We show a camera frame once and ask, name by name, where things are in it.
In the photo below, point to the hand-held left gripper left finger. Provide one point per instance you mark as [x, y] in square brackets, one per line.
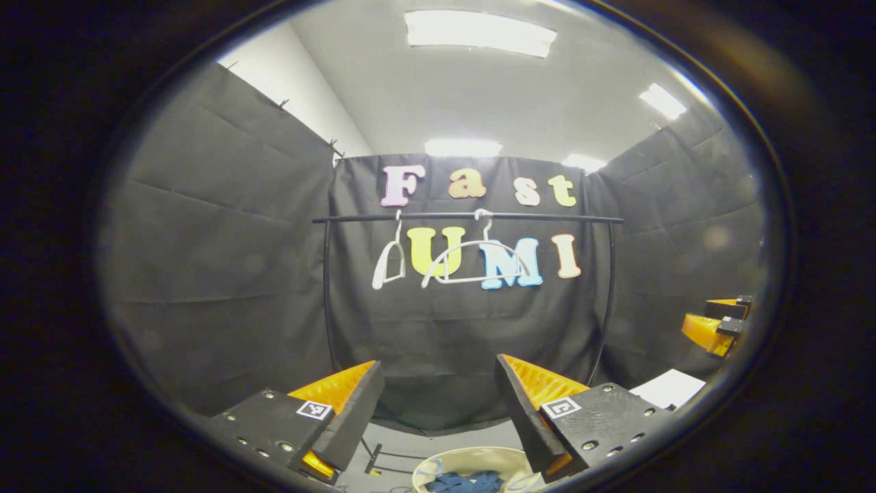
[356, 411]

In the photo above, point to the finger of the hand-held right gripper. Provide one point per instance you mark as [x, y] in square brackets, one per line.
[701, 332]
[725, 308]

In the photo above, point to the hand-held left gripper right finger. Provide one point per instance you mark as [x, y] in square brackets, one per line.
[523, 411]

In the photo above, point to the cream laundry hamper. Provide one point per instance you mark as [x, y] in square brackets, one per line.
[472, 457]

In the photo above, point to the white plastic hanger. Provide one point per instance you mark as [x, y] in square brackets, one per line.
[472, 245]
[378, 274]

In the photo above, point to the black metal clothes rack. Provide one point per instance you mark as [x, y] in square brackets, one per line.
[445, 217]

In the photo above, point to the white flat panel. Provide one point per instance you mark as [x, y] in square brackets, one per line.
[667, 389]

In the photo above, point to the black backdrop cloth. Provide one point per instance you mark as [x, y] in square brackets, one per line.
[226, 260]

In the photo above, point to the ceiling light panel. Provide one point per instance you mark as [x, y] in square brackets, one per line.
[479, 33]
[584, 163]
[662, 101]
[462, 148]

